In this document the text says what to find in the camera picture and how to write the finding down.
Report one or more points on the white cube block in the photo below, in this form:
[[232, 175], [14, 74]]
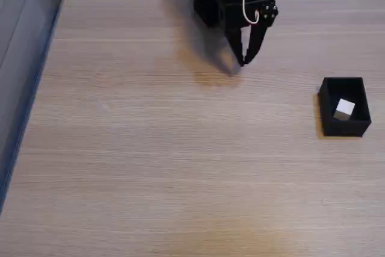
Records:
[[345, 107]]

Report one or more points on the black open box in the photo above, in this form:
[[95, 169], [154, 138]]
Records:
[[328, 118]]

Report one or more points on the grey cabinet side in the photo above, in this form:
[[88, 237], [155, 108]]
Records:
[[21, 43]]

